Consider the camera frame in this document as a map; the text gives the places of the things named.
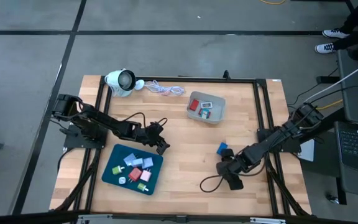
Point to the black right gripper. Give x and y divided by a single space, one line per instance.
232 166

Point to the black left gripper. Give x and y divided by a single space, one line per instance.
152 135

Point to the pale blue wall charger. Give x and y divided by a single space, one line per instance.
130 159
148 162
137 162

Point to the pink wall charger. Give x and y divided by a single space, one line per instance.
145 175

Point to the dark blue digital clock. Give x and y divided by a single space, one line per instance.
222 147

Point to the red wall charger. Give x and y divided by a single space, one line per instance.
135 174

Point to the green wall charger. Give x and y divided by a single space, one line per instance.
117 170
141 186

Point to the small lavender round charger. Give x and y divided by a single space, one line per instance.
122 180

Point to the teal digital clock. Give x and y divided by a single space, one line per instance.
206 111

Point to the white digital clock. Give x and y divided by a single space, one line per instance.
206 104

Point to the teal plastic tray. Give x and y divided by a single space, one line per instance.
110 183

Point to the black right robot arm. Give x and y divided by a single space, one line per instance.
266 144

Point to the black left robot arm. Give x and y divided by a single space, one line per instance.
104 123

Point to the silver aluminium bar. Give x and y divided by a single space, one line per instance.
267 220

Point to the grey plastic bin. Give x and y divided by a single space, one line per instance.
217 116

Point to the white box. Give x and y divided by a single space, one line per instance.
308 151

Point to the black power strip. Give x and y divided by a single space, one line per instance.
326 80

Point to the grey side desk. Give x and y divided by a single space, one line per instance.
354 105

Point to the person's shoe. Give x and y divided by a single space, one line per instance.
325 48
334 33

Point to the black table frame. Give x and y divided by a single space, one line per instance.
197 80

